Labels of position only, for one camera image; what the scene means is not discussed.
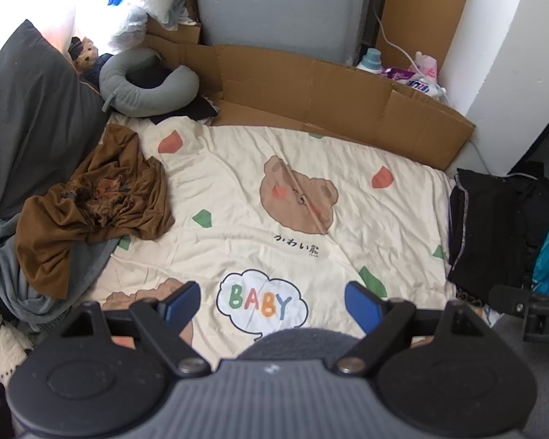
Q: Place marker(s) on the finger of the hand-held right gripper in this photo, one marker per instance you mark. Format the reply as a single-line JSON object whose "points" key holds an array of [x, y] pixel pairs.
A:
{"points": [[512, 299]]}

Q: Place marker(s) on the black folded clothes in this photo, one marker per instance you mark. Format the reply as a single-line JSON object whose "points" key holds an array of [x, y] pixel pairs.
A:
{"points": [[489, 233]]}

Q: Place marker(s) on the upright cardboard panel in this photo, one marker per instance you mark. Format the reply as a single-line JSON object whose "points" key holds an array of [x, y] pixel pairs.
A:
{"points": [[439, 9]]}

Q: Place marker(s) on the brown t-shirt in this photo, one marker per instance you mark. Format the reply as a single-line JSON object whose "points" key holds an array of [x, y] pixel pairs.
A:
{"points": [[137, 192]]}

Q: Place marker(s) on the brown cardboard sheet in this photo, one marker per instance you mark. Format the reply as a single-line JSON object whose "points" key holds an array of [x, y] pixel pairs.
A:
{"points": [[302, 87]]}

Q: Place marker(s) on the detergent bottle with blue cap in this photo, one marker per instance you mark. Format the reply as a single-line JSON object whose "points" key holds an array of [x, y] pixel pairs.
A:
{"points": [[370, 60]]}

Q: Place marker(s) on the grey-blue garment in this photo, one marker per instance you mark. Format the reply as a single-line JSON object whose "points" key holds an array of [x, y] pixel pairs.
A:
{"points": [[13, 279]]}

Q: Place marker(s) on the cream bear print blanket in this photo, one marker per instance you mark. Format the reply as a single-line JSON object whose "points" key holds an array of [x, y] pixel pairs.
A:
{"points": [[238, 183]]}

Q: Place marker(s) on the dark grey pillow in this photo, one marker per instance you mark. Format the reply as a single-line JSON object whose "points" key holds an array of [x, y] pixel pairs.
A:
{"points": [[32, 123]]}

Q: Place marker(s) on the white fluffy rug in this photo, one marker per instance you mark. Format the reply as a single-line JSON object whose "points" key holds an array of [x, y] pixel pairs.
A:
{"points": [[0, 334]]}

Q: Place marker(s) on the purple white refill pouch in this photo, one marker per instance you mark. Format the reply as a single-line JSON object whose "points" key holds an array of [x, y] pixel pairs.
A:
{"points": [[409, 77]]}

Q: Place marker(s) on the teddy bear toy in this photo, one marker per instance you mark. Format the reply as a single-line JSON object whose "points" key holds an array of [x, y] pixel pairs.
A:
{"points": [[86, 57]]}

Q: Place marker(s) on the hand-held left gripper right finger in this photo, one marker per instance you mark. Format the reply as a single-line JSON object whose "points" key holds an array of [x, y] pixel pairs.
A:
{"points": [[362, 305]]}

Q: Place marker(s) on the pink refill pouch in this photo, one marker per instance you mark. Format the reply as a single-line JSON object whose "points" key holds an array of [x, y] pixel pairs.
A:
{"points": [[426, 66]]}

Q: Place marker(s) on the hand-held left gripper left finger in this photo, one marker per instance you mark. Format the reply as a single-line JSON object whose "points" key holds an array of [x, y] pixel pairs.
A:
{"points": [[183, 305]]}

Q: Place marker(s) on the grey neck pillow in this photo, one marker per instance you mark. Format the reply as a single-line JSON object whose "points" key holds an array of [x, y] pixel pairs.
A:
{"points": [[119, 82]]}

